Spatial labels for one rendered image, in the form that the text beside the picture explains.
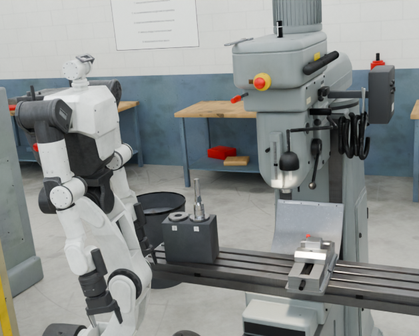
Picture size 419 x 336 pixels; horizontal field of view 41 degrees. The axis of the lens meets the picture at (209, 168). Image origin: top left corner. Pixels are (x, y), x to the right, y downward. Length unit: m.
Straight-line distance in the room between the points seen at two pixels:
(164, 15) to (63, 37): 1.59
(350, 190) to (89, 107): 1.28
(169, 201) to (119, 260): 2.27
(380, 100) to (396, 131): 4.15
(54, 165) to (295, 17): 1.09
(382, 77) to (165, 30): 5.05
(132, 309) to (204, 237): 0.45
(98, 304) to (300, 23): 1.32
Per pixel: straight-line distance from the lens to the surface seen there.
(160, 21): 7.14
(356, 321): 2.95
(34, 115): 1.91
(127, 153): 2.36
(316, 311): 2.34
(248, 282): 2.39
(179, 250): 2.49
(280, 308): 2.34
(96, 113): 2.01
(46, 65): 8.23
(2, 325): 3.53
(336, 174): 2.60
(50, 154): 1.92
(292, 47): 1.93
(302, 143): 2.14
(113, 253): 2.21
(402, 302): 2.27
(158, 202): 4.47
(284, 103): 2.06
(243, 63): 1.98
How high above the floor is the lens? 2.04
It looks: 17 degrees down
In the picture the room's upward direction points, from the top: 5 degrees counter-clockwise
